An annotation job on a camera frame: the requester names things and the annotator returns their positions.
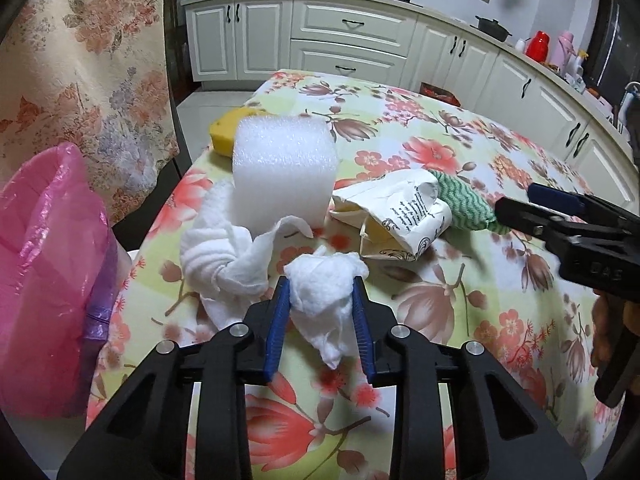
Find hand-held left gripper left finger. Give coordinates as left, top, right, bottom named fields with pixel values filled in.
left=57, top=275, right=293, bottom=480

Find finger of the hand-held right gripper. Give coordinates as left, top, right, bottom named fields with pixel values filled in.
left=494, top=196, right=593, bottom=243
left=525, top=182, right=640, bottom=233

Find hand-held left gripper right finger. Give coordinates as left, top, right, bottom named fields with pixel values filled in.
left=350, top=276, right=586, bottom=480

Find white tissue wad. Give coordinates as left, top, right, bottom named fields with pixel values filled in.
left=282, top=252, right=371, bottom=368

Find green patterned cloth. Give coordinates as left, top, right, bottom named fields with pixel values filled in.
left=430, top=169, right=511, bottom=233

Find white knotted cloth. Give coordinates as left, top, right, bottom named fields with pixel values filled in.
left=179, top=180, right=313, bottom=331

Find printed paper bag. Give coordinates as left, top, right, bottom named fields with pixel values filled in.
left=330, top=169, right=453, bottom=263

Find white foam block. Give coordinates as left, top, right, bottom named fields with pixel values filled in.
left=231, top=116, right=338, bottom=236

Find pink trash bag bin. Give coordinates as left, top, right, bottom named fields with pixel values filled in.
left=0, top=142, right=121, bottom=418

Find person's right hand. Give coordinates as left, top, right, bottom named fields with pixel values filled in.
left=591, top=291, right=609, bottom=367

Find kitchen faucet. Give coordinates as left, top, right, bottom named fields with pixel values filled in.
left=619, top=81, right=640, bottom=128

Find pink thermos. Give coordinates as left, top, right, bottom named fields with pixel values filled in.
left=557, top=31, right=576, bottom=73

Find red thermos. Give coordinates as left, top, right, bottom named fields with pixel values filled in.
left=525, top=30, right=551, bottom=63

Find red snack bag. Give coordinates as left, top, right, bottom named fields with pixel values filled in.
left=419, top=82, right=462, bottom=107

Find dark window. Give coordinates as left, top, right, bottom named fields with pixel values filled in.
left=587, top=0, right=640, bottom=101

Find black casserole pot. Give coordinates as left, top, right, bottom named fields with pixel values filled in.
left=474, top=15, right=513, bottom=43

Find yellow sponge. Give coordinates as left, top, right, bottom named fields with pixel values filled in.
left=209, top=106, right=273, bottom=158

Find white lower kitchen cabinets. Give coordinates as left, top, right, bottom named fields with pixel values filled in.
left=181, top=0, right=640, bottom=196

